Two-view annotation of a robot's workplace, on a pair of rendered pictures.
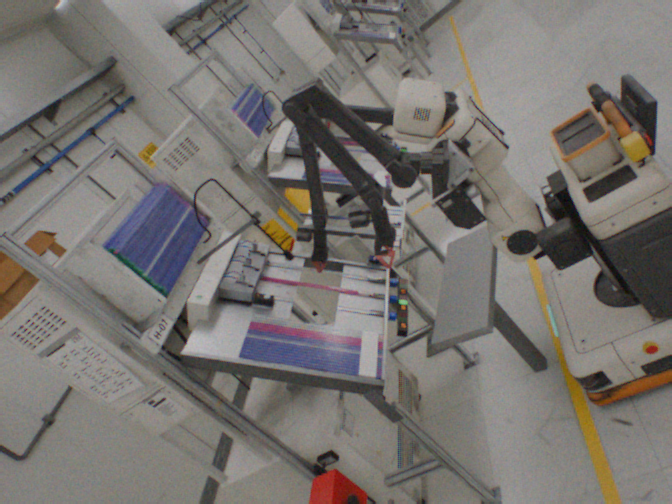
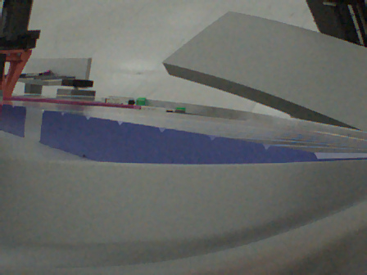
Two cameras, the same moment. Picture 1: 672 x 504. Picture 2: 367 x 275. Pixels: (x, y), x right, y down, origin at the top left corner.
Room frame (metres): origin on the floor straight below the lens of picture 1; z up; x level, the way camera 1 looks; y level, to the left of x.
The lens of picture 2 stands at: (1.74, 0.56, 1.17)
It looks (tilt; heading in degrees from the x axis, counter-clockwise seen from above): 36 degrees down; 296
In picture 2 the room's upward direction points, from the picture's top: 30 degrees counter-clockwise
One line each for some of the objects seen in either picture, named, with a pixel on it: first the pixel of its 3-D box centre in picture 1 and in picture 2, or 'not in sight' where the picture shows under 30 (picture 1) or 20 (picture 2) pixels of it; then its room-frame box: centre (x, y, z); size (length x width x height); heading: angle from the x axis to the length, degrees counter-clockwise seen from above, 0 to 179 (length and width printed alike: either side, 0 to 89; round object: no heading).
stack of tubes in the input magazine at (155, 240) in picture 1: (155, 240); not in sight; (2.16, 0.46, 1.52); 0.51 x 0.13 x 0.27; 152
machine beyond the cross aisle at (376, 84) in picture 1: (343, 52); not in sight; (6.57, -1.77, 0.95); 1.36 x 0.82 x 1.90; 62
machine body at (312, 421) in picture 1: (333, 431); not in sight; (2.17, 0.59, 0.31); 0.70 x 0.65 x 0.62; 152
